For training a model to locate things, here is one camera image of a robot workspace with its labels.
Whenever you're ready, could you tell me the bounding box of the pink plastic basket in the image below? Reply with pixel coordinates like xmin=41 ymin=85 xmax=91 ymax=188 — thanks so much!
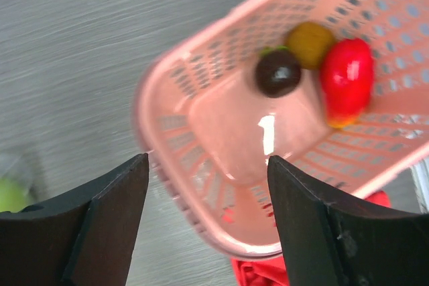
xmin=134 ymin=0 xmax=428 ymax=261

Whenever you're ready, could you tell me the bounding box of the green apple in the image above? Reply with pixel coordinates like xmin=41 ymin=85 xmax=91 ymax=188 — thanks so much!
xmin=0 ymin=176 xmax=34 ymax=213

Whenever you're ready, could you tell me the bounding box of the orange brown fruit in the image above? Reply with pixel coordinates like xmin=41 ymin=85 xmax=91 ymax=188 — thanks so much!
xmin=284 ymin=21 xmax=337 ymax=70

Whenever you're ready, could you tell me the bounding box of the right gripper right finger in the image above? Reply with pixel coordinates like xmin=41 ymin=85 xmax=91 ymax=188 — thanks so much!
xmin=267 ymin=156 xmax=428 ymax=286

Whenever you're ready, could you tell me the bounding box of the dark maroon fruit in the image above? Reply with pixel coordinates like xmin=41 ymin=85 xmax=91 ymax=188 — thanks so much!
xmin=253 ymin=46 xmax=302 ymax=98

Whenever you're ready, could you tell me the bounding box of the red oval fruit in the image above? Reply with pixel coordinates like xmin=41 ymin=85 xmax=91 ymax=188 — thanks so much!
xmin=319 ymin=38 xmax=375 ymax=129

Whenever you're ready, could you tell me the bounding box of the clear zip top bag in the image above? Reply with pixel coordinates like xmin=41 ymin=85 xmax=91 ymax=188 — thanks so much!
xmin=1 ymin=152 xmax=44 ymax=204

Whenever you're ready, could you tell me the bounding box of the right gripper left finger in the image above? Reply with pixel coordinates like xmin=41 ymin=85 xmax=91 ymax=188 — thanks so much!
xmin=1 ymin=153 xmax=149 ymax=285

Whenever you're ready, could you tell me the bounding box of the red cloth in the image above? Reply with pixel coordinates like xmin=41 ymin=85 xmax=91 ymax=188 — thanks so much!
xmin=229 ymin=189 xmax=393 ymax=286

